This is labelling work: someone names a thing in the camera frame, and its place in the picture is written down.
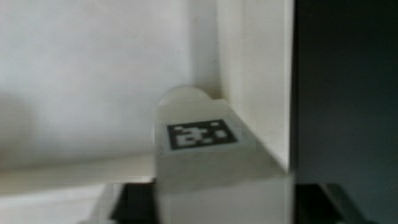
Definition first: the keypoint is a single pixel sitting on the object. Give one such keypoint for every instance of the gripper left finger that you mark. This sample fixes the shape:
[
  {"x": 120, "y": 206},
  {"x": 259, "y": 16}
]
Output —
[{"x": 124, "y": 205}]

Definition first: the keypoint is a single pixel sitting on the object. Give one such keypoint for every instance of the white leg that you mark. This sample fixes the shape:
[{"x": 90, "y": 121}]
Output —
[{"x": 222, "y": 183}]

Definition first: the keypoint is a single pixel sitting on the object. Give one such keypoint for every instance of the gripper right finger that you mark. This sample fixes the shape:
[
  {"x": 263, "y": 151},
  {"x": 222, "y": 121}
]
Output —
[{"x": 323, "y": 205}]

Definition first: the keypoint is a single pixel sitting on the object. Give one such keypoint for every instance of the white square tabletop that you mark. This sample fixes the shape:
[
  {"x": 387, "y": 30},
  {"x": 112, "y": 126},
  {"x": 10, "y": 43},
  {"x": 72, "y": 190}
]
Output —
[{"x": 96, "y": 54}]

